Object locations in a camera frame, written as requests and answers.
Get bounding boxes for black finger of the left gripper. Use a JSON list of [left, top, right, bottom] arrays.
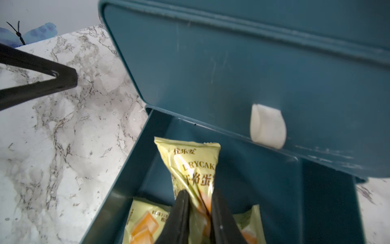
[[1, 44, 78, 110]]

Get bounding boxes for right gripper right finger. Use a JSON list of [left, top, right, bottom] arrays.
[[211, 189, 247, 244]]

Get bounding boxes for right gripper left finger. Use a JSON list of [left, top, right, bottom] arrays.
[[155, 190, 191, 244]]

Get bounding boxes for yellow cookie packet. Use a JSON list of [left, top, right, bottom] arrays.
[[233, 204, 266, 244], [122, 197, 171, 244], [154, 137, 221, 244]]

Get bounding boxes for teal bottom drawer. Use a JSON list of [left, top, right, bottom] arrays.
[[82, 110, 365, 244]]

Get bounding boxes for teal drawer cabinet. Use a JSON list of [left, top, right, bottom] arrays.
[[98, 1, 390, 178]]

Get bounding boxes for white middle drawer handle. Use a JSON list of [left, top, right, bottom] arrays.
[[250, 104, 287, 149]]

